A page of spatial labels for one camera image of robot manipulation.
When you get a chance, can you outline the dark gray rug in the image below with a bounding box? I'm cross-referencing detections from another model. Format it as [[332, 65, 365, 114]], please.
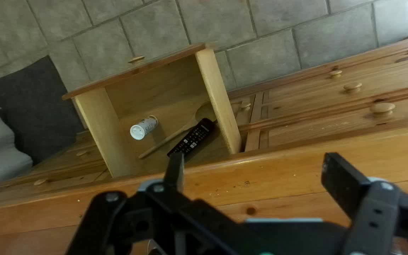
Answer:
[[0, 55, 85, 164]]

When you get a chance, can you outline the closed pine dresser drawer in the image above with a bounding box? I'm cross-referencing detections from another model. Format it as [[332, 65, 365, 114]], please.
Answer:
[[32, 133, 108, 174], [0, 167, 112, 205], [260, 57, 408, 121], [265, 90, 408, 150]]

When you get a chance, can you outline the pine wood dresser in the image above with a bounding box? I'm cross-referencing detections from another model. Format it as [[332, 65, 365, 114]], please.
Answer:
[[0, 32, 408, 255]]

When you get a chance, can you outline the white plastic bottle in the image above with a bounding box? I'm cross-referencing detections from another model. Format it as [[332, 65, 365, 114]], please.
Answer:
[[129, 114, 161, 141]]

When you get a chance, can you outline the black remote control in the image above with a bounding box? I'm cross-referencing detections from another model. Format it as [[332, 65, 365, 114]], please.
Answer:
[[166, 117, 219, 161]]

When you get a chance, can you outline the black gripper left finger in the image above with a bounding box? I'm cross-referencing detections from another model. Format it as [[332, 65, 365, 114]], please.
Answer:
[[64, 151, 244, 255]]

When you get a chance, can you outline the open pine drawer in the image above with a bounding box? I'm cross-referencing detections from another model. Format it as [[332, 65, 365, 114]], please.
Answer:
[[61, 42, 244, 179]]

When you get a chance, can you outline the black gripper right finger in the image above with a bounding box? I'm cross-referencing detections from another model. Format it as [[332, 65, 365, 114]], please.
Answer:
[[321, 151, 408, 255]]

